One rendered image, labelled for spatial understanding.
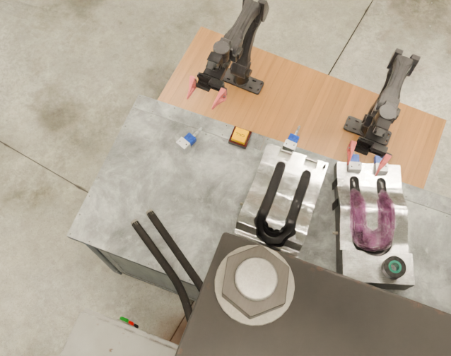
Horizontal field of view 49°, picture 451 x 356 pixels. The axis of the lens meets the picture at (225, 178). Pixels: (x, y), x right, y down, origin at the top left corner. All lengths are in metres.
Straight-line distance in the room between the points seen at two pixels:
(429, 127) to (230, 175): 0.90
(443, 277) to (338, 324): 1.42
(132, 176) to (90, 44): 1.58
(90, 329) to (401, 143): 1.52
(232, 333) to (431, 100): 2.86
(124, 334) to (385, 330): 0.71
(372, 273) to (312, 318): 1.20
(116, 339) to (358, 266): 0.98
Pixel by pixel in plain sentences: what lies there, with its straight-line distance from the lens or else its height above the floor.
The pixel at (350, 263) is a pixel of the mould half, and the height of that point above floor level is 0.91.
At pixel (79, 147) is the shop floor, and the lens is 3.14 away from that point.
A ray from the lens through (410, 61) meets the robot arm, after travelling 1.94.
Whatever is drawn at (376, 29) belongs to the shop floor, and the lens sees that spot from 3.63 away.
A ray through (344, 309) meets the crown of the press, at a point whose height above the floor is 2.01.
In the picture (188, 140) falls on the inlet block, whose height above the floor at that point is 0.84.
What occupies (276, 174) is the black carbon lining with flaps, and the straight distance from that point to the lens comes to 2.00.
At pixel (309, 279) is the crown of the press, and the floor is 2.01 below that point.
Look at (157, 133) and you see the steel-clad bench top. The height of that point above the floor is 0.80.
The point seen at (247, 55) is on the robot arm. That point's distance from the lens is 2.12.
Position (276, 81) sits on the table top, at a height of 0.80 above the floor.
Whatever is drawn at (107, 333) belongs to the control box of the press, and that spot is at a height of 1.47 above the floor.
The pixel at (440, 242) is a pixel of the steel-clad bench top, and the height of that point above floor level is 0.80.
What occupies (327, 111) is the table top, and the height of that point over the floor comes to 0.80.
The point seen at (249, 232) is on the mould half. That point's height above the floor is 0.87.
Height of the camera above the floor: 2.72
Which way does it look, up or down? 68 degrees down
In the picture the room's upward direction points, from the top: 1 degrees clockwise
